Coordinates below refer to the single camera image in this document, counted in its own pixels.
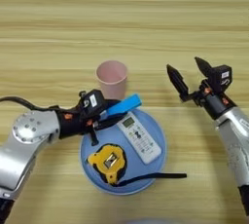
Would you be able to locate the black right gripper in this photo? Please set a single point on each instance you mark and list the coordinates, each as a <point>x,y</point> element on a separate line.
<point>214,103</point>

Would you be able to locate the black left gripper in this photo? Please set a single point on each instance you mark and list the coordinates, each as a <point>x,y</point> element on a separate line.
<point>71,122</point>

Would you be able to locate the blue rectangular block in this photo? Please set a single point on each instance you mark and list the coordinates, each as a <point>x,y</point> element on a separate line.
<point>124,104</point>

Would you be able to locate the pink plastic cup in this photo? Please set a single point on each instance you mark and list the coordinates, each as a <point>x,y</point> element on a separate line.
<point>112,78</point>

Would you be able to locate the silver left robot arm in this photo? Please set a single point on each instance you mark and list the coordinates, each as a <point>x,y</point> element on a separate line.
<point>22,150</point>

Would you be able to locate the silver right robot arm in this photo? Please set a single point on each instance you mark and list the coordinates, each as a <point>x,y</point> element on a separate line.
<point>235,150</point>

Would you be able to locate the left gripper small black box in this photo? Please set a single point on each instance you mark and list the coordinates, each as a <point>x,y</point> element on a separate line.
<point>92,103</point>

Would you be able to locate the gripper small black box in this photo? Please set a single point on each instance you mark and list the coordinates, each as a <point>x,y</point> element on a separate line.
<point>92,103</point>
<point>221,78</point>

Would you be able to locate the right gripper small black box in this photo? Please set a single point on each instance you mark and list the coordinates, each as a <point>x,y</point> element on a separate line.
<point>221,78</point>

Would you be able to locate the white remote control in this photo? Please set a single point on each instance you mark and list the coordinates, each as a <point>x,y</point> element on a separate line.
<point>139,138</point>

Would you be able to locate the blue round plate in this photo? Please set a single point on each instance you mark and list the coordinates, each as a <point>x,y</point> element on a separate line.
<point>97,166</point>

